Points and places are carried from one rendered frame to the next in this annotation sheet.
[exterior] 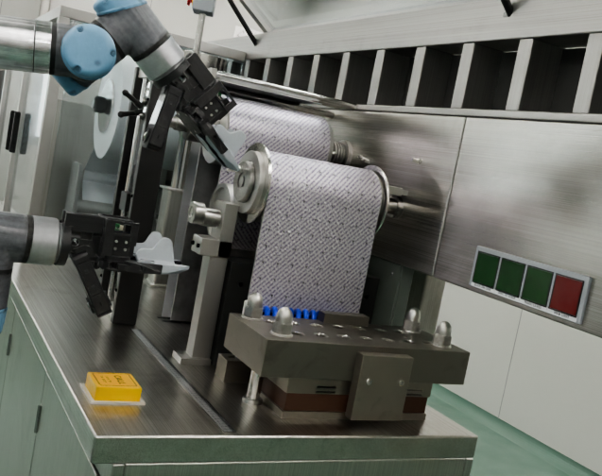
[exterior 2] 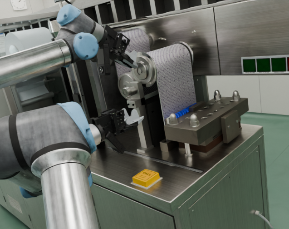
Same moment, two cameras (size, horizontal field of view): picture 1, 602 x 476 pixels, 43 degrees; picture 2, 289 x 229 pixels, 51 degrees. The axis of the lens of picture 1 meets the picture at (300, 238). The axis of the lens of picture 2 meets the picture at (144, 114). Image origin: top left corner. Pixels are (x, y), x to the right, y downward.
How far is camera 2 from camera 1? 0.51 m
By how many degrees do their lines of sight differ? 18
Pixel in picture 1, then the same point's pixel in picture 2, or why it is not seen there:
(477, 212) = (235, 44)
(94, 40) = (88, 40)
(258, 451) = (213, 173)
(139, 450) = (183, 197)
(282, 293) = (172, 107)
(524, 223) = (262, 42)
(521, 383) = not seen: hidden behind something
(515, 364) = not seen: hidden behind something
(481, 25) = not seen: outside the picture
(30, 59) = (63, 61)
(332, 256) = (182, 84)
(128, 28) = (80, 26)
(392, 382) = (234, 122)
